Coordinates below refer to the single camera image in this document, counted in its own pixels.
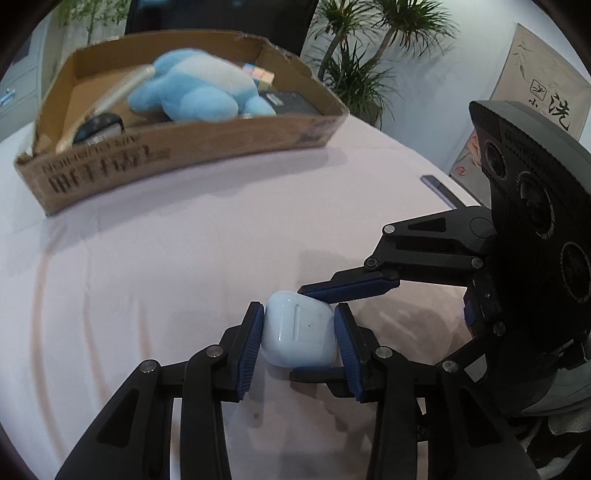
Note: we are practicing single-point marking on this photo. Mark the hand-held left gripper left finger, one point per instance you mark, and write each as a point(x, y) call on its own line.
point(249, 355)

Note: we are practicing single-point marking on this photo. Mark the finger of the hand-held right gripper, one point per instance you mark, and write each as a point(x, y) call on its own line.
point(351, 288)
point(318, 374)

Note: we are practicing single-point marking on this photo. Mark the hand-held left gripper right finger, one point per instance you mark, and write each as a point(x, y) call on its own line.
point(346, 355)

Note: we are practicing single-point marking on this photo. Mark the white earbuds case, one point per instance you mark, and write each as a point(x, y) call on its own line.
point(300, 332)

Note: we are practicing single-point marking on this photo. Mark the black box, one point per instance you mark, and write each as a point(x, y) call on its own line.
point(291, 102)

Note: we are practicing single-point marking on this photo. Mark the brown cardboard box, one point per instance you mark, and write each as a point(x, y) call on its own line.
point(184, 152)

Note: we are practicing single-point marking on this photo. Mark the pastel puzzle cube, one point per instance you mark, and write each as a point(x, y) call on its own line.
point(261, 76)

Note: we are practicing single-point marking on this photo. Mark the blue plush toy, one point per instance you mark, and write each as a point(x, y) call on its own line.
point(194, 97)

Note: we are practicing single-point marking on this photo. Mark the black round object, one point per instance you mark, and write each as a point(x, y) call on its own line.
point(99, 127)

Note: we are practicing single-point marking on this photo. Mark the potted palm plant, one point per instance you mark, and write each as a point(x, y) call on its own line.
point(355, 78)

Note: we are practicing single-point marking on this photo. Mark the person's dark patterned clothing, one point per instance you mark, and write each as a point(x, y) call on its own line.
point(563, 452)

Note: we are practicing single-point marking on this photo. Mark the grey glass-door cabinet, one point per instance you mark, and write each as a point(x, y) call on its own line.
point(18, 92)

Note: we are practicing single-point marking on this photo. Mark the thin leafy potted plant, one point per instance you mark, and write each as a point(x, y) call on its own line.
point(92, 14)

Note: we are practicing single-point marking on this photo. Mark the calligraphy wall scroll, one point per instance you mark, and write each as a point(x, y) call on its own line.
point(545, 69)

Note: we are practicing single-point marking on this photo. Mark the black wall television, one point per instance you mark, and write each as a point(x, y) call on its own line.
point(277, 18)

